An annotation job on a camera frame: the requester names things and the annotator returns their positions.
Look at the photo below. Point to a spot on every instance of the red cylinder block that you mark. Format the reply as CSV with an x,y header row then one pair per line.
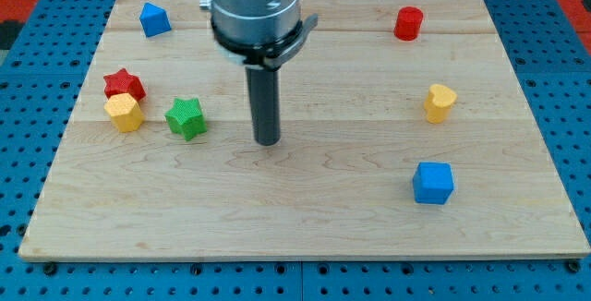
x,y
408,23

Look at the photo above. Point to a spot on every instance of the wooden board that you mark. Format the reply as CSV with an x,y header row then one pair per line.
x,y
338,184

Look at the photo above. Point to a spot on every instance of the green star block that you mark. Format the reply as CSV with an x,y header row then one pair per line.
x,y
186,118

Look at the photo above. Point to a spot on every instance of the red star block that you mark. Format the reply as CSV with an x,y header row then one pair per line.
x,y
123,82

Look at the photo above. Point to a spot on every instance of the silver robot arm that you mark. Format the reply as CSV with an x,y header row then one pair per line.
x,y
255,29

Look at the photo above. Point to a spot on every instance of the blue triangular prism block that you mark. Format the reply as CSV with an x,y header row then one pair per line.
x,y
154,20

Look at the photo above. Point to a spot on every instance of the blue cube block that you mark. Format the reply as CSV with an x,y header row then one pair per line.
x,y
433,183

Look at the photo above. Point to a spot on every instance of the yellow heart block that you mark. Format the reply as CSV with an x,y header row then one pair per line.
x,y
439,103

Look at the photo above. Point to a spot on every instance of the yellow hexagon block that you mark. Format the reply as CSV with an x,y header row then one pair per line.
x,y
124,112

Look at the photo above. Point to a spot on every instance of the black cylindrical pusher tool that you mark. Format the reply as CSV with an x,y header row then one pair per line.
x,y
263,94

